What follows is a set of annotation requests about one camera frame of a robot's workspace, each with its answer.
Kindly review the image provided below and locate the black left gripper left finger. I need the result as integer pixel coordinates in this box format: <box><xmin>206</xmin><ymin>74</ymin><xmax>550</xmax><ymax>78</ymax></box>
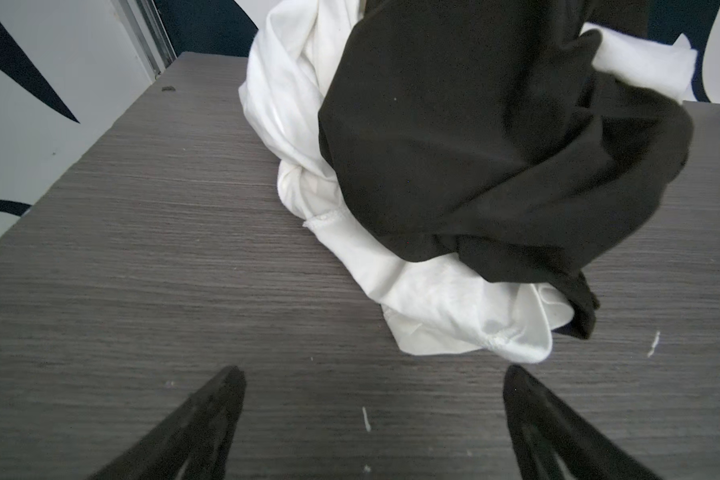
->
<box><xmin>90</xmin><ymin>366</ymin><xmax>246</xmax><ymax>479</ymax></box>

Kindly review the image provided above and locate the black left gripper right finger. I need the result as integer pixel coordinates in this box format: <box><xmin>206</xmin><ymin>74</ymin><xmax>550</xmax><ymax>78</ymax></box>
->
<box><xmin>503</xmin><ymin>365</ymin><xmax>658</xmax><ymax>479</ymax></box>

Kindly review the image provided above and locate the white cloth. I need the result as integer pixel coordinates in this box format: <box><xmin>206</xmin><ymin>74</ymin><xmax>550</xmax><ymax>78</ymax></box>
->
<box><xmin>239</xmin><ymin>1</ymin><xmax>697</xmax><ymax>363</ymax></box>

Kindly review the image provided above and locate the black cloth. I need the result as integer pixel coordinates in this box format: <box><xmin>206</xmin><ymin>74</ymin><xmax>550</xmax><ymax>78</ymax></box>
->
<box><xmin>318</xmin><ymin>1</ymin><xmax>693</xmax><ymax>339</ymax></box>

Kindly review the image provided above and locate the aluminium frame rail structure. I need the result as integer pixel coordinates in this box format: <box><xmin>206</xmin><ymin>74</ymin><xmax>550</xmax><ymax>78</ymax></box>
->
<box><xmin>111</xmin><ymin>0</ymin><xmax>177</xmax><ymax>80</ymax></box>

